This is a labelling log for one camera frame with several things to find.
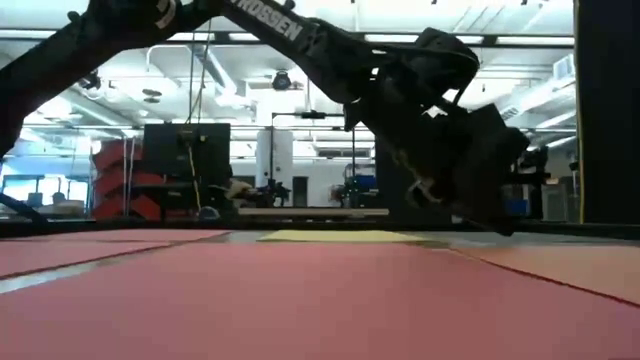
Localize white column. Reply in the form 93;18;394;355
256;128;295;190

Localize dark ceiling rail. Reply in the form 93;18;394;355
0;28;576;49

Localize black robot workstation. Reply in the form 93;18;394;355
499;144;554;221

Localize red stacked bins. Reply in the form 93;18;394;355
91;138;196;221

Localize light wooden tabletop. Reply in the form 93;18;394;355
238;207;390;218

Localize blue crate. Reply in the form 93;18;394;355
504;198;531;217

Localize black partition panel yellow edge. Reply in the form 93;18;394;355
573;0;640;225

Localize yellow hanging cable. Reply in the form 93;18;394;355
185;142;202;211

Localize red paper sheet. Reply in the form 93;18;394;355
0;238;176;280
0;242;640;360

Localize black monitor screen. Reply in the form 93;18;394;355
143;122;232;187

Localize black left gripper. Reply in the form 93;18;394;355
372;97;531;237

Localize round black ceiling lamp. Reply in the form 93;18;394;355
271;69;293;92

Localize yellow paper sheet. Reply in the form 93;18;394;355
257;229;426;245

